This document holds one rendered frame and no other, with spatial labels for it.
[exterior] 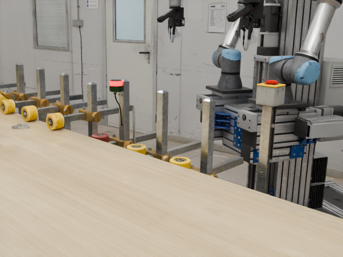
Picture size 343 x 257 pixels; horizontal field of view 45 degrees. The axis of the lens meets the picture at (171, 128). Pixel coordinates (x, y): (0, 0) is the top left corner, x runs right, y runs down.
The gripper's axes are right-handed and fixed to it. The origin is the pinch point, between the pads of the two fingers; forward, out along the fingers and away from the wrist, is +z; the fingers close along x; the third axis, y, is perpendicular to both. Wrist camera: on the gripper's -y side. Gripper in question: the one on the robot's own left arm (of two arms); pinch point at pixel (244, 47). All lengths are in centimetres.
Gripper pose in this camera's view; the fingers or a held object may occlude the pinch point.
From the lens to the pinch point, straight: 185.2
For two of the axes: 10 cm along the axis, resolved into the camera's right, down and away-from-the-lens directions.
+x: -3.8, -2.3, 9.0
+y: 9.3, -0.7, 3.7
